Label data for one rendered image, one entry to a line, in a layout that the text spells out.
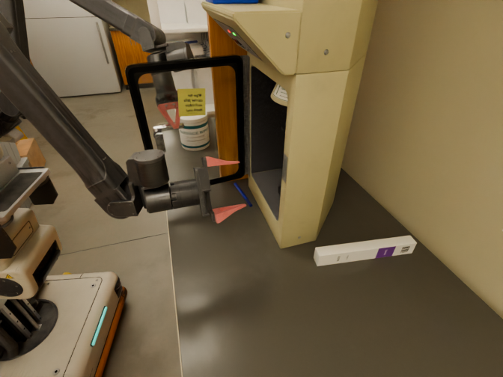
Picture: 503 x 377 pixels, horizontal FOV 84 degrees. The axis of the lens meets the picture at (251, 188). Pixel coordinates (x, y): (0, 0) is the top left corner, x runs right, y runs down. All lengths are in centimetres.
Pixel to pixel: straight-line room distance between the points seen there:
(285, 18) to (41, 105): 42
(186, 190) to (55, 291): 132
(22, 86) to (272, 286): 63
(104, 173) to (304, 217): 48
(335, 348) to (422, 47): 77
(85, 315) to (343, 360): 126
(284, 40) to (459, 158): 54
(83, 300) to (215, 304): 108
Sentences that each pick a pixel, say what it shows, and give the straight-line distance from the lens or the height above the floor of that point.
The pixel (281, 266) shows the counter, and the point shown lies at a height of 94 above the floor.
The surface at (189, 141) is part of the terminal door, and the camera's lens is 86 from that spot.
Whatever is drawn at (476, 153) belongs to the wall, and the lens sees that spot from 84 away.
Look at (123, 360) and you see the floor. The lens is 179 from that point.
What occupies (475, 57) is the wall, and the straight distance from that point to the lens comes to 84.
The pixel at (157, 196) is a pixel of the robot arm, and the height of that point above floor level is 120.
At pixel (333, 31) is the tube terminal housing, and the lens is 57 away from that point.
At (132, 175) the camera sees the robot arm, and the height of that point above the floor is 125.
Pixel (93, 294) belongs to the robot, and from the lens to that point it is 170.
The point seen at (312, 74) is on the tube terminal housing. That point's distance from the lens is 57.
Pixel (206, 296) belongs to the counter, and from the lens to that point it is 73.
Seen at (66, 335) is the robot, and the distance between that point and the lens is 163.
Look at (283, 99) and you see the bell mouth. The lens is 68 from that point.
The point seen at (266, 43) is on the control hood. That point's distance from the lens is 52.
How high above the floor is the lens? 154
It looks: 36 degrees down
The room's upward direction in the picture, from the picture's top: straight up
